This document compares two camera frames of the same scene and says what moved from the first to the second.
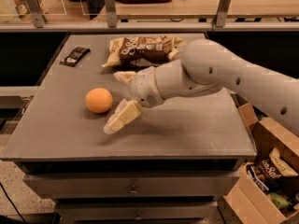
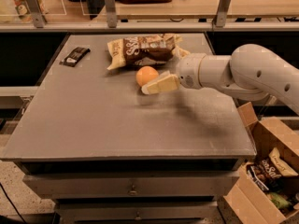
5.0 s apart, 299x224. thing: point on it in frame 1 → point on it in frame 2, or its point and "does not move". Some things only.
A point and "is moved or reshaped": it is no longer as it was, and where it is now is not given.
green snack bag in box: [280, 201] does not move
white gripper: [144, 86] → [188, 69]
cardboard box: [250, 198] does not move
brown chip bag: [141, 50] does not move
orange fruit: [98, 100] is moved or reshaped
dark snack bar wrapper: [75, 56] does not move
